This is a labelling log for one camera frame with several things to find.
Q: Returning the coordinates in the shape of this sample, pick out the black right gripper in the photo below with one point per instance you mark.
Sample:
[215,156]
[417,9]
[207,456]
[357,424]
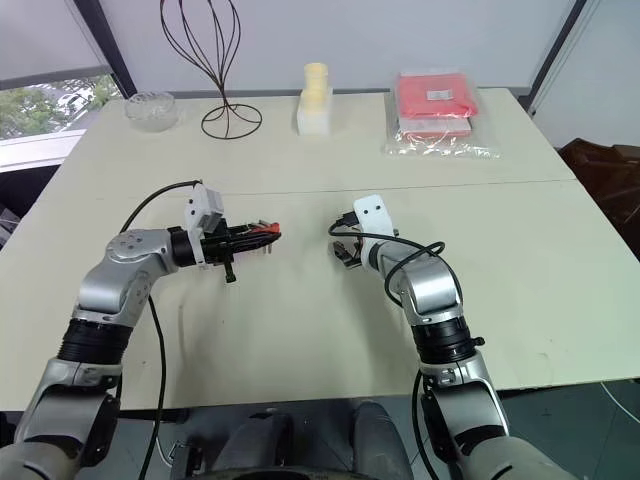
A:
[350,252]

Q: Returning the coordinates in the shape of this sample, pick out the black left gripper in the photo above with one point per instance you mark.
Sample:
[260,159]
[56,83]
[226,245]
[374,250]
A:
[217,245]

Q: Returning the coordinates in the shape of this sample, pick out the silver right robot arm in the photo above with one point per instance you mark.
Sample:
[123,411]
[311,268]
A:
[432,290]

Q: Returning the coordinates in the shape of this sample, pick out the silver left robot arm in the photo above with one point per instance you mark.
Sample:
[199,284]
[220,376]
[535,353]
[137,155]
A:
[112,285]

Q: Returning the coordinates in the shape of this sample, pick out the clear plastic bag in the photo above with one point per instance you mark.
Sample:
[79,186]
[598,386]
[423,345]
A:
[440,145]

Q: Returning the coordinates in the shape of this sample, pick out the clear glass bowl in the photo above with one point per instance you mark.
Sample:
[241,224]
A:
[150,111]

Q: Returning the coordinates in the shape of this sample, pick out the red cloth in plastic bag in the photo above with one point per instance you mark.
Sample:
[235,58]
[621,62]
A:
[435,95]

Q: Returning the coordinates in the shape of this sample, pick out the dark rounded shape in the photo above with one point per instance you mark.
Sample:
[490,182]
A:
[380,440]

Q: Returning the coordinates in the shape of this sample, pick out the brown wooden object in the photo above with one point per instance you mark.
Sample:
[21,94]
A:
[607,185]

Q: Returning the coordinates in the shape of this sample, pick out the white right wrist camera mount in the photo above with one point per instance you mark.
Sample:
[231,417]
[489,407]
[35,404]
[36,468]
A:
[372,212]

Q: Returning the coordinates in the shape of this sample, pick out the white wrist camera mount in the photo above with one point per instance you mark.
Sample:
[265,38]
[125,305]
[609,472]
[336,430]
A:
[200,210]
[372,212]

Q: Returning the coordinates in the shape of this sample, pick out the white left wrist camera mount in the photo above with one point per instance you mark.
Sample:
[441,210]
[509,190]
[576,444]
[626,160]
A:
[200,210]

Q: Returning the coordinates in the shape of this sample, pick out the dark window frame post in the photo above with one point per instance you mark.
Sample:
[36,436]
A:
[112,47]
[555,50]

